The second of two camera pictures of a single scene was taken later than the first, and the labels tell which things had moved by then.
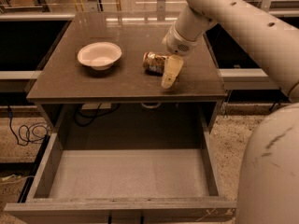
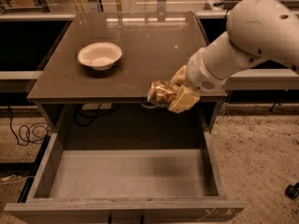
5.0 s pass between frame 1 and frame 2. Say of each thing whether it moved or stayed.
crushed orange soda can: moved
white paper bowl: stayed
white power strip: stayed
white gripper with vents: moved
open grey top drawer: stayed
